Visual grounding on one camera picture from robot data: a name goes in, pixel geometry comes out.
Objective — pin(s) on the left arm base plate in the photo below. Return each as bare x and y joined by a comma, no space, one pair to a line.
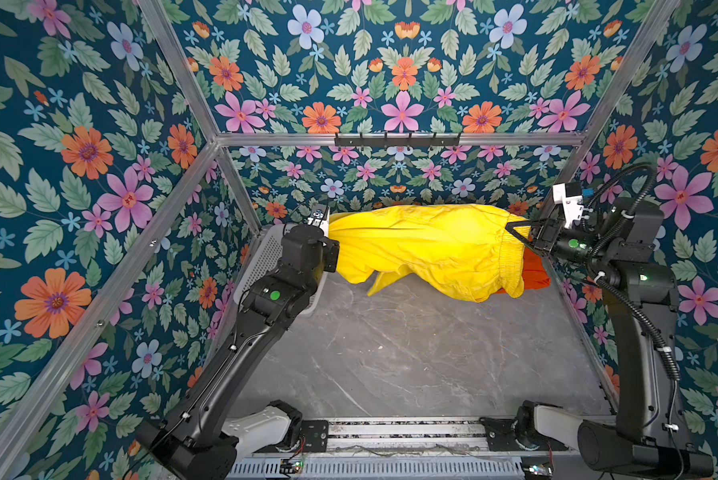
312,438

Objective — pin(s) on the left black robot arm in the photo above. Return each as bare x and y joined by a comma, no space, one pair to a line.
197,439

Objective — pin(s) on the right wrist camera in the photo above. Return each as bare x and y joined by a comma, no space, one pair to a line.
571,198

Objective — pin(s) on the yellow shorts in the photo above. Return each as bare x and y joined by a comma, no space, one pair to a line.
453,248

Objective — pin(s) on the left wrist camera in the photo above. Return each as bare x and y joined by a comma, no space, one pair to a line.
319,218

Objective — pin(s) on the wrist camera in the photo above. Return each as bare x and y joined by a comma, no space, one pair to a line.
571,198
319,218

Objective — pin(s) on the white plastic laundry basket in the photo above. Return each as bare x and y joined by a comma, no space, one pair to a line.
264,260

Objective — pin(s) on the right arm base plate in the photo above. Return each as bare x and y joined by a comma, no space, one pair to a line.
511,434

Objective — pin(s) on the right electronics board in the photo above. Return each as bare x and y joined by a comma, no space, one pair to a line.
537,471

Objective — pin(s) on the orange shorts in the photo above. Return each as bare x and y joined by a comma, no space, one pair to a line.
519,270

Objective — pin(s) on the left electronics board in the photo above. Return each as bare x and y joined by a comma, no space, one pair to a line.
290,467

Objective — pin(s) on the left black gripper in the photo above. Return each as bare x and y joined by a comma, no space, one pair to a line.
333,251

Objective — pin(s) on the white ventilation grille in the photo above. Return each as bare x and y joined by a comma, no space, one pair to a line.
383,468

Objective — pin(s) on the electronics board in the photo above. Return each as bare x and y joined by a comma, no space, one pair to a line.
290,467
537,471

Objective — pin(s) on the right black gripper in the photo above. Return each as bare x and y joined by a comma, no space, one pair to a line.
546,241

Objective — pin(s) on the black hook rail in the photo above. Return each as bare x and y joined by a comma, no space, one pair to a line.
386,139

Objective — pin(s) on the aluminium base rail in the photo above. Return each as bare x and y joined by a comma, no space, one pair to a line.
411,437

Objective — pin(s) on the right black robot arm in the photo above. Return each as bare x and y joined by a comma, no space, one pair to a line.
650,438

